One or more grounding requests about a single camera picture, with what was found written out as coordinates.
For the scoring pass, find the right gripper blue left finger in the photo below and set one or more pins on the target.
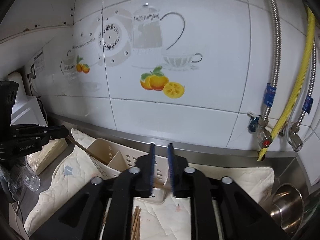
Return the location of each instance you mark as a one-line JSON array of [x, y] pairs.
[[152, 166]]

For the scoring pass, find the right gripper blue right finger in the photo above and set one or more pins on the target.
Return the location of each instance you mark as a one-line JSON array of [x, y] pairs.
[[171, 158]]

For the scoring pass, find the bagged beige napkin stack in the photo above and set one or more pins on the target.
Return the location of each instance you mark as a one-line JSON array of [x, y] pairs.
[[39, 161]]

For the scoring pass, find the grey gloved hand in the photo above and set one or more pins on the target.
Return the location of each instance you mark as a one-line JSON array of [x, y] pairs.
[[12, 178]]

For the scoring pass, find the white countertop appliance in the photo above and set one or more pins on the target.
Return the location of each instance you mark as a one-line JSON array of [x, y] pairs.
[[26, 109]]

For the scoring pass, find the beige plastic utensil holder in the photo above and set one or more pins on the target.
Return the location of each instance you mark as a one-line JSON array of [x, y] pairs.
[[119, 158]]

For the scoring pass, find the clear glass mug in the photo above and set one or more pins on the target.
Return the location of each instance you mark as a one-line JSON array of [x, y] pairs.
[[31, 180]]

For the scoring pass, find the steel angle valve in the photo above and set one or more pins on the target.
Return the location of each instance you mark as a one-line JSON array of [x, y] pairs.
[[294, 139]]

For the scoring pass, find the stainless steel pot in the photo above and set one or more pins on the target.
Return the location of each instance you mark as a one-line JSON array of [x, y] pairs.
[[287, 208]]

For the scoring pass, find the wall power socket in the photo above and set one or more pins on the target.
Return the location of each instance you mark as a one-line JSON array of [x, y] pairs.
[[32, 73]]

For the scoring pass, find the wall instruction label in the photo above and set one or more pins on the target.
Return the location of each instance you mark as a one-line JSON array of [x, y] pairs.
[[39, 63]]

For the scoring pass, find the red handled water valve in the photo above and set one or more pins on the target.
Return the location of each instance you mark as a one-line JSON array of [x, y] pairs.
[[257, 126]]

